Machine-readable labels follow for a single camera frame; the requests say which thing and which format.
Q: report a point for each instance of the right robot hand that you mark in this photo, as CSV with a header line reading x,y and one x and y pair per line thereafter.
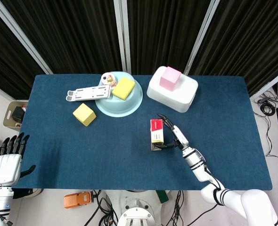
x,y
180,139

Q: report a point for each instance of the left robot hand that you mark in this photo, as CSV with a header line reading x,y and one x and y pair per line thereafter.
x,y
7,168

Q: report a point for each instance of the printed snack box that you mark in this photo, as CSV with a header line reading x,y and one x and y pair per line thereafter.
x,y
157,131

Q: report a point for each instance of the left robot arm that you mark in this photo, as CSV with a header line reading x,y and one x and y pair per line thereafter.
x,y
0,202

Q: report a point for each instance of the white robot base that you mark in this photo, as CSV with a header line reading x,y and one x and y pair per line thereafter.
x,y
135,212

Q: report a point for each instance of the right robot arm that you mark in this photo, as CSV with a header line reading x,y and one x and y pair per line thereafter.
x,y
200,169

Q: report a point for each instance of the white plastic container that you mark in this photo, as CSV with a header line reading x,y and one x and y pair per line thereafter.
x,y
174,99

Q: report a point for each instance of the beige storage bin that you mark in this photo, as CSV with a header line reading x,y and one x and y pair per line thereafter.
x,y
9,115

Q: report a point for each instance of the green block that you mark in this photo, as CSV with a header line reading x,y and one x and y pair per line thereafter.
x,y
162,196

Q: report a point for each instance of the pink cube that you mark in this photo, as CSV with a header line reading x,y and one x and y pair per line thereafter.
x,y
169,78

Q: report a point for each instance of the light blue bowl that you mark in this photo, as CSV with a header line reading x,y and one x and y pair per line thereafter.
x,y
122,107

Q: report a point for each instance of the yellow sponge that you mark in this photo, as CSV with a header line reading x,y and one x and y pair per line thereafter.
x,y
123,88

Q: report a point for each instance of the blue felt table mat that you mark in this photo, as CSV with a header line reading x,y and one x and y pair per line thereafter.
x,y
106,155

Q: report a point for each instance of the orange device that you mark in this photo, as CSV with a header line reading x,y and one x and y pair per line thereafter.
x,y
76,200

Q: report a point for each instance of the small white printed cup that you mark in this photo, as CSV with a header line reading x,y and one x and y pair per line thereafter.
x,y
108,78

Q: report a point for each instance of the yellow cube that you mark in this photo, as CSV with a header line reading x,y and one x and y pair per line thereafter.
x,y
84,114

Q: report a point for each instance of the white perforated folding stand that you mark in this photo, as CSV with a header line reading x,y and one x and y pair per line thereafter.
x,y
89,92

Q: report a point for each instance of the black pleated curtain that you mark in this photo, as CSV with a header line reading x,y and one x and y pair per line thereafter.
x,y
70,35
162,33
242,42
4,61

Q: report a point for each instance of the grey metal frame post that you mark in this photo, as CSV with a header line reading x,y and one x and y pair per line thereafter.
x,y
268,83
200,37
122,35
23,37

